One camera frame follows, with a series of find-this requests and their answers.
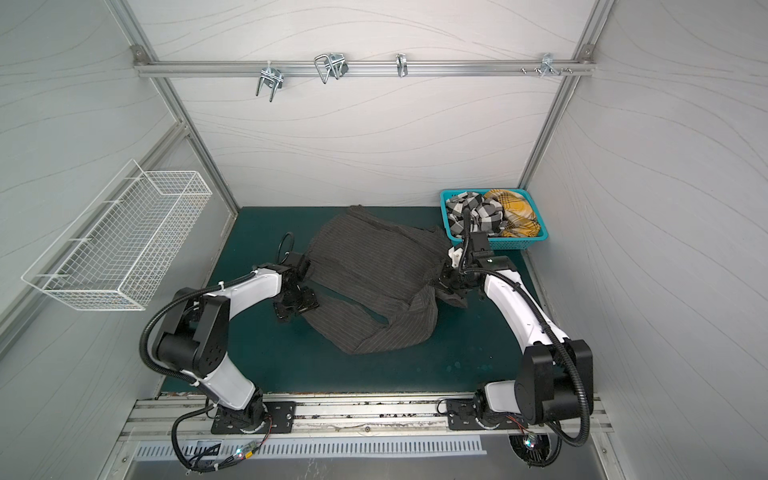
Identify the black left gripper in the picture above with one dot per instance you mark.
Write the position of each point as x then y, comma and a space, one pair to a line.
310, 301

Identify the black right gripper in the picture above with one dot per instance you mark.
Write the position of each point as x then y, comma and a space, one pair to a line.
453, 284

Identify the dark grey striped shirt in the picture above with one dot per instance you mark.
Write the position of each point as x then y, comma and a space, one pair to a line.
380, 282

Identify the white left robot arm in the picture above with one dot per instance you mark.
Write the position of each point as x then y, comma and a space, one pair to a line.
188, 338

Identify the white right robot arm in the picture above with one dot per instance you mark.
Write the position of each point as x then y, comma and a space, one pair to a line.
554, 385

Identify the teal plastic basket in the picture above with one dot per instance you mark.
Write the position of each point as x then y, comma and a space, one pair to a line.
498, 242

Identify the black white checked shirt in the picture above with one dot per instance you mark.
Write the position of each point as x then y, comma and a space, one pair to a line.
484, 214

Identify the yellow plaid shirt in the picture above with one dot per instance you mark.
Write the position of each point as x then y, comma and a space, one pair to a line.
519, 218

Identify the black round fan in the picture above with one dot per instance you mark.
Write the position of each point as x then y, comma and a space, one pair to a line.
536, 450

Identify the metal hook clamp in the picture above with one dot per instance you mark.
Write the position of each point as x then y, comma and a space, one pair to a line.
270, 80

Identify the metal u-bolt clamp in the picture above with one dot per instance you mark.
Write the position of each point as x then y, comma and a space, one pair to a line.
330, 65

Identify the aluminium top crossbar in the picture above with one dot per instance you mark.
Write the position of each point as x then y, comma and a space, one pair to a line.
357, 68

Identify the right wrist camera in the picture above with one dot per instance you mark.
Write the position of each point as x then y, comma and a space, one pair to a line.
476, 246

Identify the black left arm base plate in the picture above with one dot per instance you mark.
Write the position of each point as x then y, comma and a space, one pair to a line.
274, 416

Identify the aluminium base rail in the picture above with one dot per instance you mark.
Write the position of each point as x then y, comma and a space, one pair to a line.
314, 415

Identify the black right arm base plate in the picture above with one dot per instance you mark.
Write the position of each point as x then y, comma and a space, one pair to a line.
465, 414

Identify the white wire basket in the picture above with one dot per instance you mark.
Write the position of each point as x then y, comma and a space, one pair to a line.
115, 253

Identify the white slotted cable duct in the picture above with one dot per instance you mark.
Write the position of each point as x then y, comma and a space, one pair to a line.
326, 447

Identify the small metal ring clamp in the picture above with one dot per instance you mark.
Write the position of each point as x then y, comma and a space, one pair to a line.
401, 65

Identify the metal bracket with bolts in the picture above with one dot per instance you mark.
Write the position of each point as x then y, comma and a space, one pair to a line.
547, 68

